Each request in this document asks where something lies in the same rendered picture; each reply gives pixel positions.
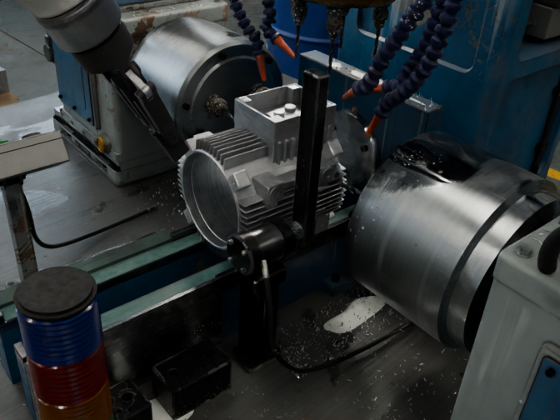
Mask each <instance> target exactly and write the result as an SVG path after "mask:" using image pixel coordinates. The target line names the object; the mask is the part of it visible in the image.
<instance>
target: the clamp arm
mask: <svg viewBox="0 0 560 420"><path fill-rule="evenodd" d="M329 78H330V77H329V75H328V74H326V73H325V72H322V71H320V70H317V69H316V68H312V69H308V70H305V71H304V73H303V83H302V103H301V114H300V124H299V135H298V146H297V166H296V177H295V188H294V199H293V209H292V223H291V225H292V226H294V227H295V226H297V225H298V226H299V227H295V228H296V231H297V232H302V234H301V233H299V234H298V235H297V238H296V240H297V241H298V242H300V243H301V244H302V245H305V244H307V243H310V242H312V241H313V232H314V223H315V215H316V207H317V199H318V194H319V190H318V183H319V175H320V167H321V158H322V150H323V134H324V126H325V117H326V110H327V101H328V94H329V89H330V85H329Z"/></svg>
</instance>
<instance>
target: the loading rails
mask: <svg viewBox="0 0 560 420"><path fill-rule="evenodd" d="M355 205H356V204H353V205H352V206H350V207H346V208H344V209H343V210H340V211H338V212H335V213H334V214H335V216H336V217H335V218H333V219H331V220H329V224H328V229H326V230H324V231H321V232H319V233H317V234H313V240H312V242H310V243H307V244H305V245H302V244H301V243H300V242H298V241H297V240H296V241H297V246H296V251H295V253H294V254H293V255H292V256H291V257H288V258H285V259H283V260H280V261H279V260H278V261H279V262H280V263H281V264H282V265H284V266H285V267H286V268H287V275H286V281H285V282H282V283H280V284H279V294H278V306H277V309H279V308H282V307H284V306H286V305H288V304H289V303H292V302H294V301H296V300H298V299H299V298H302V297H304V296H306V295H307V294H309V293H311V292H313V291H315V290H317V289H319V288H321V289H322V290H324V291H325V292H326V293H328V294H329V295H330V296H332V297H335V296H337V295H338V294H339V293H342V292H344V291H346V290H348V286H349V281H348V280H347V279H346V278H345V277H343V276H344V275H346V274H348V273H349V271H348V267H347V264H346V258H345V242H346V235H347V230H348V224H349V221H350V217H349V216H348V214H349V213H350V212H351V211H352V210H353V209H354V207H355ZM228 258H229V257H226V258H223V257H220V255H217V253H216V252H215V253H213V250H212V251H210V247H207V244H204V241H203V240H201V236H198V229H197V227H196V226H195V224H194V223H193V224H190V225H188V226H186V227H182V228H179V229H177V230H175V231H172V232H168V230H167V229H166V228H162V229H160V230H157V231H155V232H151V233H149V234H147V235H144V236H141V237H138V238H135V239H133V240H131V241H128V242H125V243H122V244H120V245H117V246H115V247H111V248H109V249H107V250H104V251H101V252H98V253H95V254H93V255H91V256H88V257H85V258H82V259H80V260H77V261H75V262H71V263H69V264H67V265H64V266H66V267H73V268H79V269H82V270H83V271H86V272H87V273H89V274H91V275H92V276H93V278H94V279H95V281H96V284H97V295H98V301H99V307H100V315H101V321H102V333H103V339H104V347H105V353H106V360H107V371H108V378H109V385H110V387H112V386H114V385H116V384H118V383H120V382H122V381H124V380H126V379H128V378H131V379H132V380H133V381H134V382H135V383H136V384H137V386H138V387H139V386H141V385H143V384H144V383H147V382H148V381H150V380H152V374H151V371H152V366H154V365H155V364H157V363H160V362H161V361H163V360H165V359H167V358H170V357H171V356H174V355H176V354H178V353H180V352H181V351H183V350H185V349H187V348H190V347H191V346H193V345H195V344H197V343H199V342H201V341H202V340H204V339H206V338H211V339H212V340H213V341H214V342H215V343H216V344H217V345H219V344H221V343H222V338H224V337H226V336H227V335H229V334H231V333H234V332H236V331H237V330H239V312H240V283H239V282H237V281H236V280H235V279H234V266H233V265H232V263H231V262H229V261H228ZM20 283H21V282H18V283H15V284H13V285H11V286H8V287H5V288H3V289H0V362H1V365H2V367H3V369H4V370H5V372H6V374H7V375H8V377H9V379H10V380H11V382H12V384H15V383H18V382H20V381H22V384H23V388H24V392H25V395H26V399H27V405H28V409H29V412H30V413H31V415H32V417H33V419H34V420H40V417H39V412H38V405H37V402H36V398H35V394H34V391H33V384H32V379H31V376H30V372H29V367H28V361H27V357H26V353H25V350H24V346H23V340H22V335H21V331H20V327H19V324H18V316H17V314H16V309H15V305H14V301H13V295H14V293H15V290H16V289H17V287H18V285H19V284H20Z"/></svg>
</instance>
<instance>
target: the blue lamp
mask: <svg viewBox="0 0 560 420"><path fill-rule="evenodd" d="M15 309H16V307H15ZM16 314H17V320H18V324H19V327H20V331H21V335H22V341H23V346H24V350H25V352H26V354H27V355H28V357H29V358H31V359H32V360H33V361H34V362H35V363H39V364H42V365H45V366H51V367H60V366H66V365H70V364H73V363H77V362H79V361H81V360H83V359H84V358H86V357H88V356H89V355H91V354H92V353H93V352H94V351H95V350H96V349H97V348H98V346H99V345H100V343H101V341H102V339H103V327H102V321H101V315H100V307H99V301H98V290H97V294H96V297H95V298H94V299H93V301H92V303H91V304H90V305H89V306H88V307H86V308H85V309H84V310H82V311H81V312H79V313H78V314H76V315H73V316H74V317H70V318H69V319H65V320H62V321H57V322H47V321H39V320H34V319H31V318H28V317H25V316H23V315H22V314H21V313H20V312H19V311H18V310H17V309H16Z"/></svg>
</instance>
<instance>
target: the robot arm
mask: <svg viewBox="0 0 560 420"><path fill-rule="evenodd" d="M17 1H18V2H19V3H21V4H22V5H23V6H24V7H25V8H27V9H28V10H29V11H30V12H31V14H32V15H33V16H34V17H35V19H36V20H37V22H38V23H39V24H40V25H42V27H43V28H44V29H45V31H46V32H47V33H48V35H49V36H50V37H51V39H52V40H53V41H54V42H55V43H56V44H57V46H58V47H59V48H60V49H61V50H63V51H64V52H67V53H71V54H72V56H73V57H74V58H75V60H76V61H77V62H78V64H79V65H80V66H81V68H82V69H83V70H84V71H85V72H86V73H90V74H102V75H103V77H104V78H105V79H106V80H107V81H108V82H109V83H110V84H111V85H112V87H113V88H114V89H115V90H116V92H117V93H118V94H119V96H120V97H121V98H122V100H123V101H124V102H125V103H126V104H127V105H128V106H129V107H130V109H131V110H132V111H133V113H134V114H135V116H136V118H139V119H142V120H143V123H144V124H145V125H146V126H148V127H149V126H150V127H149V128H148V130H149V131H150V132H149V133H150V134H151V135H152V136H153V137H155V139H156V140H157V142H158V143H159V145H160V146H161V147H162V149H163V150H164V152H165V153H166V154H167V155H168V157H169V158H170V159H171V160H173V161H174V162H175V163H176V162H177V161H178V160H179V159H180V158H181V157H182V156H183V155H184V154H185V153H187V152H188V151H189V148H188V146H187V144H186V143H185V142H184V141H183V139H182V138H181V136H180V135H179V133H178V131H177V130H176V129H175V127H174V126H173V125H174V124H175V122H174V120H173V119H172V117H171V116H170V114H169V112H168V110H167V109H166V107H165V105H164V103H163V101H162V99H161V98H160V96H159V95H158V91H157V89H156V86H155V83H154V82H151V81H149V82H147V80H146V79H145V78H144V76H143V75H142V74H141V68H140V67H139V66H138V64H137V63H136V62H135V61H134V60H132V61H131V62H130V61H129V57H130V54H131V51H132V50H133V37H132V35H131V34H130V32H129V31H128V30H127V28H126V27H125V25H124V24H123V21H122V20H121V14H122V13H121V9H120V7H119V6H118V4H117V3H116V1H115V0H17Z"/></svg>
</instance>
